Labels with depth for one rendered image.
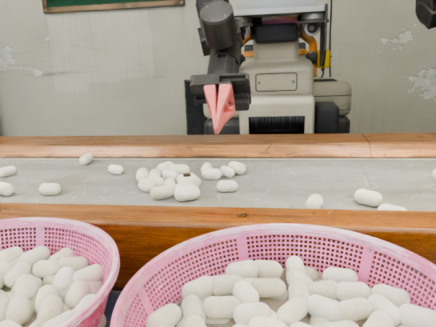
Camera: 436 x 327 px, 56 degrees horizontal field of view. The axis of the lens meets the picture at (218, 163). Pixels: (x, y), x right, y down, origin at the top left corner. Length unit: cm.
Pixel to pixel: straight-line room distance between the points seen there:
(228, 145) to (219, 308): 50
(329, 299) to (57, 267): 27
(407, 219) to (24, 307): 39
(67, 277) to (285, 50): 98
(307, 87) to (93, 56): 189
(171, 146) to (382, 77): 205
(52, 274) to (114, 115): 245
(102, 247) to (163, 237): 7
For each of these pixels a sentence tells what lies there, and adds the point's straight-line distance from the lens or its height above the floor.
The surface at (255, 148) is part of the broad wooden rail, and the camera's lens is 80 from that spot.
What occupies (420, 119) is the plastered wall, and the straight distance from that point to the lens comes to 284.
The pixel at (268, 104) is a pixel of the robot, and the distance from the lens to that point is 121.
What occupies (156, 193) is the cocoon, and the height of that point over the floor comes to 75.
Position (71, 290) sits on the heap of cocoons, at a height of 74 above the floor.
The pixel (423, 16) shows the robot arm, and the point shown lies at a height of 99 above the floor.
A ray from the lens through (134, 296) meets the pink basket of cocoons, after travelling 36.
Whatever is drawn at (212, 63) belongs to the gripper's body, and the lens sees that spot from 74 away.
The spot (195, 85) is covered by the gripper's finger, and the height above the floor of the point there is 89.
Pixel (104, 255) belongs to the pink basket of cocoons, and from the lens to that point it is 44.
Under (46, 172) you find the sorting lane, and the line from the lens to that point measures 83.
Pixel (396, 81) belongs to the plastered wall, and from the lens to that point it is 276.
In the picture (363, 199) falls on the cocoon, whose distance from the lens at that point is 57.
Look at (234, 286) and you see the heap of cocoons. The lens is 39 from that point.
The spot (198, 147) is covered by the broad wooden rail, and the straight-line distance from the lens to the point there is 82.
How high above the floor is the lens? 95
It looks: 16 degrees down
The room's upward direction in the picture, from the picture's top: 3 degrees counter-clockwise
